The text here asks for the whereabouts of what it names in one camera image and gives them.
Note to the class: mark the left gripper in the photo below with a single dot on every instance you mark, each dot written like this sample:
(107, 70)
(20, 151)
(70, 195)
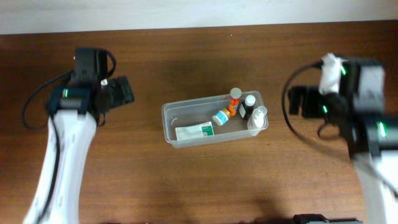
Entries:
(123, 90)

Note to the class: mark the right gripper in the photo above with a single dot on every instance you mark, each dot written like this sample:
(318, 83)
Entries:
(298, 100)

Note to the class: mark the white spray bottle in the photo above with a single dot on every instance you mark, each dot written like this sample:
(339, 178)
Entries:
(258, 118)

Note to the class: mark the black bottle white cap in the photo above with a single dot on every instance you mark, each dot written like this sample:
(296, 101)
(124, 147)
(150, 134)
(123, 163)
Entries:
(247, 107)

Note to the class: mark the orange tube white cap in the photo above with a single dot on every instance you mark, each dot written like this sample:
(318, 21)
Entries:
(235, 95)

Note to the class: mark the gold lid small jar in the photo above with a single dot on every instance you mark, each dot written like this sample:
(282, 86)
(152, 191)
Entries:
(221, 117)

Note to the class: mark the white green medicine box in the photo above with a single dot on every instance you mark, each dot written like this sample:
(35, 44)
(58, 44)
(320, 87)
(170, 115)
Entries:
(195, 131)

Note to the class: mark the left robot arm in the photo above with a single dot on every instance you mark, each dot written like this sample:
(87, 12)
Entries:
(76, 108)

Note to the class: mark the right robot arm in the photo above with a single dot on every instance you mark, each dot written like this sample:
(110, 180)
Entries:
(348, 93)

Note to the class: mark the clear plastic container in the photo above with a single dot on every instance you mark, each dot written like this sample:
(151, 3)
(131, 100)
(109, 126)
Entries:
(201, 110)

